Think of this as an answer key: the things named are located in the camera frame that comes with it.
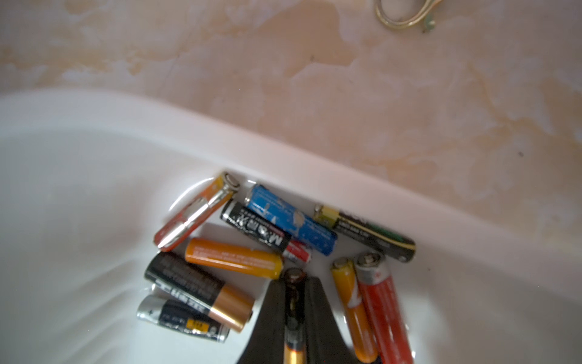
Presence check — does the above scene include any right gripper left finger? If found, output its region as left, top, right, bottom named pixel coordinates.
left=238, top=280, right=286, bottom=364

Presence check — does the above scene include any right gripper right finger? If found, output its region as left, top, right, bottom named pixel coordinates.
left=305, top=277, right=357, bottom=363

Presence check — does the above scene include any black copper AA battery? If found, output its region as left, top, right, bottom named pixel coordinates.
left=144, top=253, right=255, bottom=332

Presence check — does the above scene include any black gold AAA battery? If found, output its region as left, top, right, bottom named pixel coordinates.
left=283, top=268, right=307, bottom=364

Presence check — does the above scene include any orange AA battery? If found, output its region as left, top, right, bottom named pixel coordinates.
left=184, top=238, right=284, bottom=280

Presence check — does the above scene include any black silver blue battery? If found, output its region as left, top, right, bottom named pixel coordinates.
left=136, top=295, right=230, bottom=343

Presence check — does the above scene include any orange silver battery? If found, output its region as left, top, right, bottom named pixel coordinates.
left=153, top=171, right=240, bottom=252

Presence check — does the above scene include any white plastic storage tray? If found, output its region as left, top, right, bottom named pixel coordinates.
left=1, top=89, right=581, bottom=363

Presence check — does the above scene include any yellow orange AAA battery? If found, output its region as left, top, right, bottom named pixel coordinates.
left=330, top=257, right=379, bottom=363

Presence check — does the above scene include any red AA battery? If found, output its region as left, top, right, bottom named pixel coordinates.
left=356, top=251, right=414, bottom=364

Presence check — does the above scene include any black green deli battery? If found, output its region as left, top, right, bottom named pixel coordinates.
left=314, top=204, right=417, bottom=262

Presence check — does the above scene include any black red MG battery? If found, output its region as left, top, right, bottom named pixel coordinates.
left=221, top=200, right=312, bottom=267

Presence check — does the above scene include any green keychain with gold ring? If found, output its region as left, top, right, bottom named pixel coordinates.
left=373, top=0, right=443, bottom=33

